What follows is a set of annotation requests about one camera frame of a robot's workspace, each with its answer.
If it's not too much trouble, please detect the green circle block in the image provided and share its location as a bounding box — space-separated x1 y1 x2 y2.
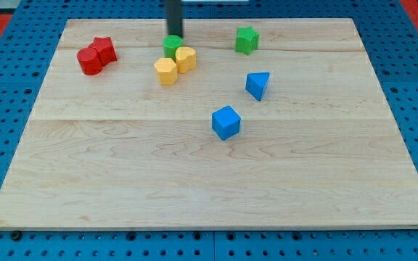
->
163 35 183 61

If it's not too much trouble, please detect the green star block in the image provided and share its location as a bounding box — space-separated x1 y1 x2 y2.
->
235 26 259 55

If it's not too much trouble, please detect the red star block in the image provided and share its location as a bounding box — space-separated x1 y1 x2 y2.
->
89 37 118 66

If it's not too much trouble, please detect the red circle block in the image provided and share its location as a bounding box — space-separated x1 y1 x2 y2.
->
77 47 103 75

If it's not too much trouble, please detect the blue cube block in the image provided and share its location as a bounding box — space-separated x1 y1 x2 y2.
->
211 105 241 141

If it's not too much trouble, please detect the blue triangle block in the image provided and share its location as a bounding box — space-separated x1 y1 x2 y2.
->
245 72 270 102

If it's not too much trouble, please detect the yellow hexagon block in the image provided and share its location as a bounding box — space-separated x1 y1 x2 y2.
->
154 58 178 86

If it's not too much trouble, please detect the wooden board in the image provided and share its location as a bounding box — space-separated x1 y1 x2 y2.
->
0 18 418 231

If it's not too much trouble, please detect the yellow heart block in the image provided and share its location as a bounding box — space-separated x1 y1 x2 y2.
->
176 46 197 74

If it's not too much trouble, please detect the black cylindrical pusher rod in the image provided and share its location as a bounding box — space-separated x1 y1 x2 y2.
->
164 0 184 38

